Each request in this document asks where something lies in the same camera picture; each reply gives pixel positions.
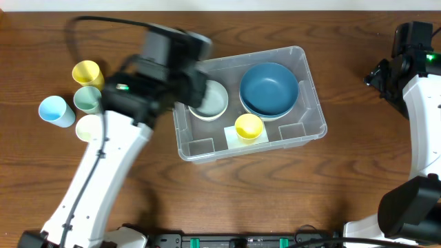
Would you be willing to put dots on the cream white cup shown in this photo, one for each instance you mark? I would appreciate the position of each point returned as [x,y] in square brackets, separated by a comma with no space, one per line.
[88,127]

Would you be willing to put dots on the beige bowl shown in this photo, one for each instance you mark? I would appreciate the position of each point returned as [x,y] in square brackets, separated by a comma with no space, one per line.
[268,118]

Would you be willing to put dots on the small white bowl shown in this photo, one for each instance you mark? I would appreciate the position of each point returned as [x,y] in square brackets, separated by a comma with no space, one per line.
[205,117]

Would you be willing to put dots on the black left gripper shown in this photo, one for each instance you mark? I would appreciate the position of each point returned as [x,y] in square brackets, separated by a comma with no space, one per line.
[198,88]

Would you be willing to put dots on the small grey bowl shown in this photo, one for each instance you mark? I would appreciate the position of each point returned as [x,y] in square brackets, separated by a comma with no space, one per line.
[215,100]

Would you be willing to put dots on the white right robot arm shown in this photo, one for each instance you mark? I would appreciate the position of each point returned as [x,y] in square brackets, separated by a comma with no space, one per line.
[410,213]

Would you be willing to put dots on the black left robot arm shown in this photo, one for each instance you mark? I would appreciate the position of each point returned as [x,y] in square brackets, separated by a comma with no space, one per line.
[131,101]

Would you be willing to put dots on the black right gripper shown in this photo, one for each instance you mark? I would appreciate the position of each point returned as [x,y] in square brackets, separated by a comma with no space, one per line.
[379,74]

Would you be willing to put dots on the yellow cup front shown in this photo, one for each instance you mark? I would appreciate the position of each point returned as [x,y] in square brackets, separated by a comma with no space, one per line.
[248,128]

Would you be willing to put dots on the yellow cup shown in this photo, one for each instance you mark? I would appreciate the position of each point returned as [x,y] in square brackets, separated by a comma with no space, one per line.
[248,128]
[88,73]

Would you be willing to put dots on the dark blue bowl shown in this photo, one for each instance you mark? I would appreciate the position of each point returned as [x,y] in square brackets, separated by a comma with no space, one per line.
[269,90]
[251,112]

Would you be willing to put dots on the green cup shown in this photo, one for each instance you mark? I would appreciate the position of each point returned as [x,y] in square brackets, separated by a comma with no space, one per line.
[87,99]

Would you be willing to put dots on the clear plastic storage bin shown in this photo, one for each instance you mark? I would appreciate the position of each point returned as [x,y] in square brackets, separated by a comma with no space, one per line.
[201,141]

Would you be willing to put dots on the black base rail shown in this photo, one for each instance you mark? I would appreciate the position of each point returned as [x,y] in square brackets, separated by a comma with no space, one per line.
[240,241]

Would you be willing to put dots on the light blue cup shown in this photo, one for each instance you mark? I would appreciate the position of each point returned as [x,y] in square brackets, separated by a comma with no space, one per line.
[56,111]

